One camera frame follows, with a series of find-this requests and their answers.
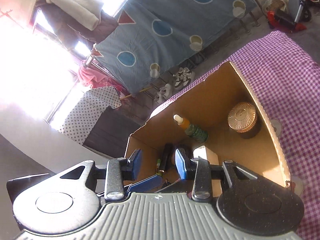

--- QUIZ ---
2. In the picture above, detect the white sneaker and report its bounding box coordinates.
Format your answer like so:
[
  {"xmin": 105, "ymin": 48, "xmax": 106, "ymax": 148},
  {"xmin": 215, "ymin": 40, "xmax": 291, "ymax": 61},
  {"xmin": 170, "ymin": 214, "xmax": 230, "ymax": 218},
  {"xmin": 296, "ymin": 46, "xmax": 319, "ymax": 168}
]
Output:
[
  {"xmin": 173, "ymin": 67, "xmax": 195, "ymax": 90},
  {"xmin": 155, "ymin": 83, "xmax": 173, "ymax": 105}
]

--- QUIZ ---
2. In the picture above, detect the wheelchair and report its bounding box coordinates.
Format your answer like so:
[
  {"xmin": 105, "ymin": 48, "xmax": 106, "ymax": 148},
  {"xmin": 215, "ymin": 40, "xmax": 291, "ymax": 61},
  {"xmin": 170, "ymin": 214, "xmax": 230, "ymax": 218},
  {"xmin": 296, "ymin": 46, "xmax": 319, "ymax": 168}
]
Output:
[{"xmin": 263, "ymin": 0, "xmax": 319, "ymax": 33}]

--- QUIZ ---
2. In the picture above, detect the polka dot white cloth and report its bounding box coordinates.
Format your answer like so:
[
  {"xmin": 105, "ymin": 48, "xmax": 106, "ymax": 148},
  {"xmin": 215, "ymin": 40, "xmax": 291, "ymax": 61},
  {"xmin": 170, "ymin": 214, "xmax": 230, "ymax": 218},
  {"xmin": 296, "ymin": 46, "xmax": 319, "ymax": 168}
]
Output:
[{"xmin": 57, "ymin": 86, "xmax": 122, "ymax": 145}]

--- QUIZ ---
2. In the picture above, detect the blue patterned bedsheet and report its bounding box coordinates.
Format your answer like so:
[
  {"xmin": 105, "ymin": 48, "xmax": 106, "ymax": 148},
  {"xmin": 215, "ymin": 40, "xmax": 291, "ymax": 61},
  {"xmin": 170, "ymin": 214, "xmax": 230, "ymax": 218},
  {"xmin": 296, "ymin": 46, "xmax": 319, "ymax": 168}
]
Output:
[{"xmin": 95, "ymin": 0, "xmax": 256, "ymax": 94}]

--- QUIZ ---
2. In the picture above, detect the pink hanging garment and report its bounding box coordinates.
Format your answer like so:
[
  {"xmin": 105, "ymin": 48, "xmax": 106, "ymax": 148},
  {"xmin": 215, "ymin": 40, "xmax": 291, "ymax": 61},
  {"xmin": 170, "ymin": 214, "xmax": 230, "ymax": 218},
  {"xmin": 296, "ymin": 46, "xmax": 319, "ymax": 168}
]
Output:
[{"xmin": 77, "ymin": 61, "xmax": 127, "ymax": 94}]

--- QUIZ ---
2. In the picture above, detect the brown cardboard box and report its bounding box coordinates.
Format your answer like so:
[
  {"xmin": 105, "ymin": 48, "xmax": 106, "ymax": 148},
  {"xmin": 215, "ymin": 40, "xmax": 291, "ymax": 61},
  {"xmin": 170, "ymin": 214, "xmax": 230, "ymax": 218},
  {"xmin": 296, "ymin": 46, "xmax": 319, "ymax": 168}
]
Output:
[{"xmin": 125, "ymin": 62, "xmax": 291, "ymax": 186}]

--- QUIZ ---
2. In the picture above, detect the green dropper bottle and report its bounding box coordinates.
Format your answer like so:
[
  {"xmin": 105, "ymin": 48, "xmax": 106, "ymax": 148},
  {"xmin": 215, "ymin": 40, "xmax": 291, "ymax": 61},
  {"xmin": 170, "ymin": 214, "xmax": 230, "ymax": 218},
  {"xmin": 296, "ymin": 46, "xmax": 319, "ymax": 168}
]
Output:
[{"xmin": 173, "ymin": 114, "xmax": 209, "ymax": 142}]

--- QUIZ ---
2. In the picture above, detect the dark brown hanging garment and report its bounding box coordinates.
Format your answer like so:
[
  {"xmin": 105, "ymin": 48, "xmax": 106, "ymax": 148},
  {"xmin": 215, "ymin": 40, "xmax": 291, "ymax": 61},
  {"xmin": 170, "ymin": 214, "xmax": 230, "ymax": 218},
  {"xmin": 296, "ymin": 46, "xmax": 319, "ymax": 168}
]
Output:
[{"xmin": 35, "ymin": 0, "xmax": 118, "ymax": 50}]

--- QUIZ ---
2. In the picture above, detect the purple checkered tablecloth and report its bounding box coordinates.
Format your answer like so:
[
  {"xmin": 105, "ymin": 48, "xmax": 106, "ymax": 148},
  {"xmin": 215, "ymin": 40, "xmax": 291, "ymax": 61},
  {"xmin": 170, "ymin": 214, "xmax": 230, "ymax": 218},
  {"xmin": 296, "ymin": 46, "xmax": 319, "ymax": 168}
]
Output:
[{"xmin": 150, "ymin": 30, "xmax": 320, "ymax": 240}]

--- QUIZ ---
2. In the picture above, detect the black electrical tape roll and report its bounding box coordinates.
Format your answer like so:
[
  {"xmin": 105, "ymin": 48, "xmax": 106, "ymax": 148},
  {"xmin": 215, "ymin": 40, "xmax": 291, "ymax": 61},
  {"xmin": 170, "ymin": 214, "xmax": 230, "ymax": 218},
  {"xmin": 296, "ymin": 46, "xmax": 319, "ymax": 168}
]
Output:
[{"xmin": 159, "ymin": 143, "xmax": 192, "ymax": 172}]

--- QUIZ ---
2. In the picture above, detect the gold lid dark jar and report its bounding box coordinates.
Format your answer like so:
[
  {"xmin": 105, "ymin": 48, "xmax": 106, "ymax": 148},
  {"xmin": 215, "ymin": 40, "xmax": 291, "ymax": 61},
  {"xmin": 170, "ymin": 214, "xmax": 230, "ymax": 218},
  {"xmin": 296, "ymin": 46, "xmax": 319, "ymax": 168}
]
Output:
[{"xmin": 227, "ymin": 102, "xmax": 261, "ymax": 139}]

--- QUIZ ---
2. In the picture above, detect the dark wooden cabinet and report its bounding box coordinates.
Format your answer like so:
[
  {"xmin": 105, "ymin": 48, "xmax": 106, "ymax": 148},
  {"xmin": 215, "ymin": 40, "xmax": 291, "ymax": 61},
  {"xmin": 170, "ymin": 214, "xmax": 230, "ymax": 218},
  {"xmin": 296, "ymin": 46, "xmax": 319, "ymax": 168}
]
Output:
[{"xmin": 83, "ymin": 107, "xmax": 140, "ymax": 158}]

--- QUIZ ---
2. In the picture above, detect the white power adapter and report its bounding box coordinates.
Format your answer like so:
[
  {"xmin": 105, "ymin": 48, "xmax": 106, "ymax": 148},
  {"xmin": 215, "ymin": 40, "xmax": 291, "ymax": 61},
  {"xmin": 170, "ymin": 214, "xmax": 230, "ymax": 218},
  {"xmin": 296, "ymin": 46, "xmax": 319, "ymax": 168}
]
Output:
[{"xmin": 193, "ymin": 146, "xmax": 219, "ymax": 165}]

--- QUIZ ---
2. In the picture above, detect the white folded towel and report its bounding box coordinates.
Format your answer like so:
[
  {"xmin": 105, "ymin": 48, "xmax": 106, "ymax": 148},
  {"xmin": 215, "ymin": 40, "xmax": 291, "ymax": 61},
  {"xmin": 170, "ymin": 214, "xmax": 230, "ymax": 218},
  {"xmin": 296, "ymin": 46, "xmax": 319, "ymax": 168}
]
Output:
[{"xmin": 46, "ymin": 0, "xmax": 103, "ymax": 31}]

